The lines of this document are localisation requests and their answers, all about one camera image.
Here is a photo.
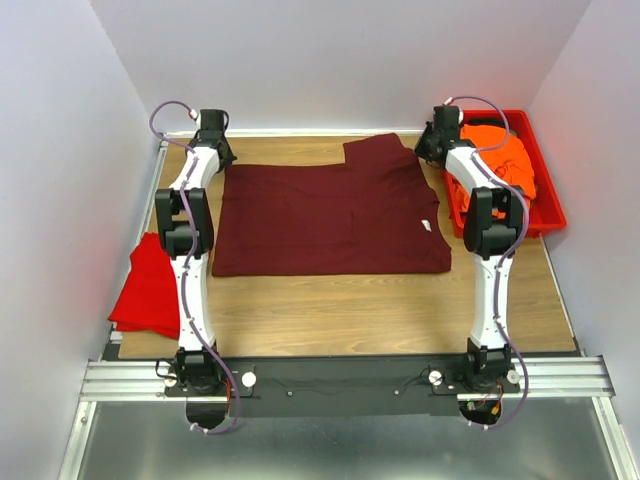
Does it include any orange t shirt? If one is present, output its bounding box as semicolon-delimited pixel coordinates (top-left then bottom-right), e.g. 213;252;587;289
460;124;537;207

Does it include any maroon t shirt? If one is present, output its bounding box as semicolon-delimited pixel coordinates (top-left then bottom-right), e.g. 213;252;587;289
212;134;452;277

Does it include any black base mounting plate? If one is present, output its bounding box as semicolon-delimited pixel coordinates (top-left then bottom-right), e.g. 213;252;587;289
164;353;521;420

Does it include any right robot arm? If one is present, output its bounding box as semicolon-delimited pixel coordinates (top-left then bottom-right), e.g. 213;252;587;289
414;100;529;392

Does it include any red plastic bin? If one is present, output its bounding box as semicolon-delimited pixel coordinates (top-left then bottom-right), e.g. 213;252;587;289
464;110;566;237

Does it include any aluminium frame rail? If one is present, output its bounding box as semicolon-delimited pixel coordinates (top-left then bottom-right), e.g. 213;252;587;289
80;357;615;402

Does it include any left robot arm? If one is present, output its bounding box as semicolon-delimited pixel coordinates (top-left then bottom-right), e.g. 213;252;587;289
149;100;236;396

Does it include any folded red t shirt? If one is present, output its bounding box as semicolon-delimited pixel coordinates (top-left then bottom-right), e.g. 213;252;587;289
108;232;180;340

